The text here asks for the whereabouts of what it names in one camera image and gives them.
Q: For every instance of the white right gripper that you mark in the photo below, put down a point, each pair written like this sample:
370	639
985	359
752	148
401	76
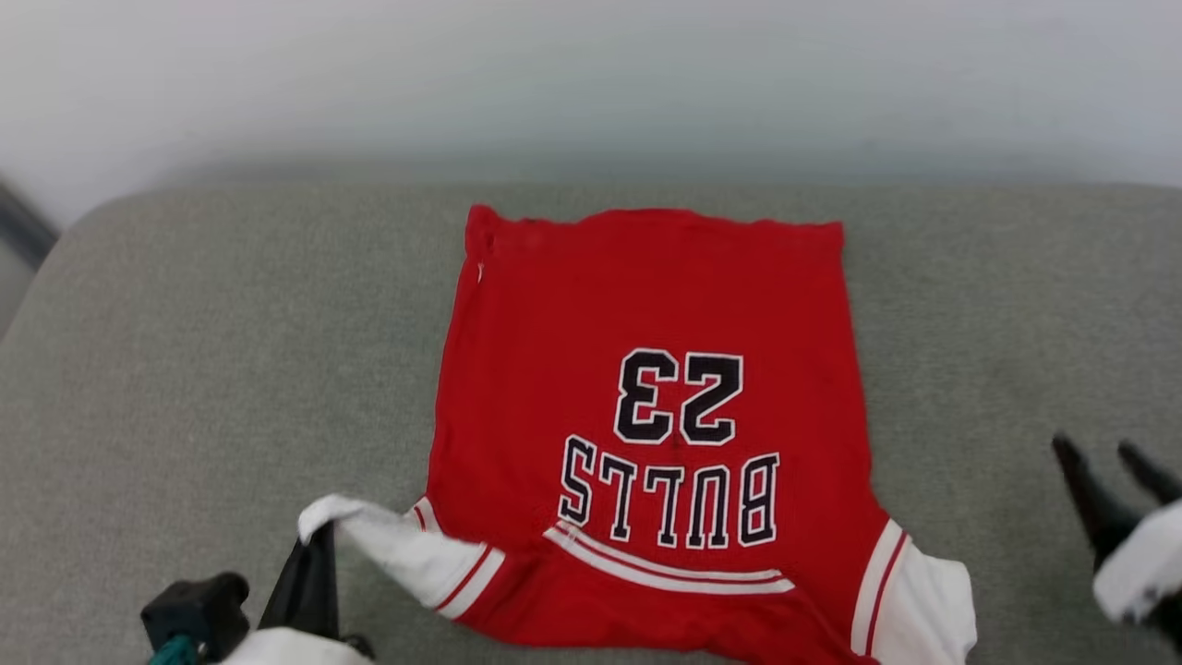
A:
1145	563

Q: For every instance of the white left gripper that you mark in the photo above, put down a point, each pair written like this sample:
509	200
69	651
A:
295	649

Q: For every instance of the red Bulls 23 jersey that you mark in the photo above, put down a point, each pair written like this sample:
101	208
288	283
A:
646	305

